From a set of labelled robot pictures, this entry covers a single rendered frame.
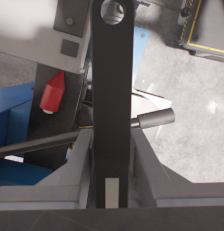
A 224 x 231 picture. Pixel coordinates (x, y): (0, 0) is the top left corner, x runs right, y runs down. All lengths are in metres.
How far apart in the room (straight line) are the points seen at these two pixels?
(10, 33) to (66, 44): 0.13
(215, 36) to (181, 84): 0.50
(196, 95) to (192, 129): 0.37
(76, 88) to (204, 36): 1.15
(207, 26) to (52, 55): 1.24
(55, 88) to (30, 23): 0.17
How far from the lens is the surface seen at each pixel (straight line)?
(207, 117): 1.98
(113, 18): 0.62
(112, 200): 0.17
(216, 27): 1.54
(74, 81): 0.54
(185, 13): 0.70
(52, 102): 0.52
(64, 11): 0.44
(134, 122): 0.27
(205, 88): 1.89
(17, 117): 0.64
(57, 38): 0.44
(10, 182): 0.62
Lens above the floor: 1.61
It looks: 74 degrees down
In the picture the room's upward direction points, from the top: 174 degrees clockwise
